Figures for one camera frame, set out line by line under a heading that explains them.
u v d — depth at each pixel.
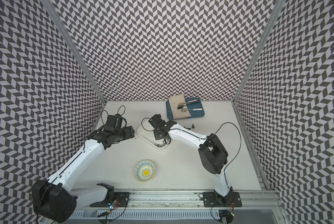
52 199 0.38
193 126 1.02
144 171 0.83
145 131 0.75
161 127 0.63
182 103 1.16
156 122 0.68
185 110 1.12
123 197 0.72
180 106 1.14
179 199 0.75
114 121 0.61
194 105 1.15
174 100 1.19
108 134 0.56
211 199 0.74
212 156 0.48
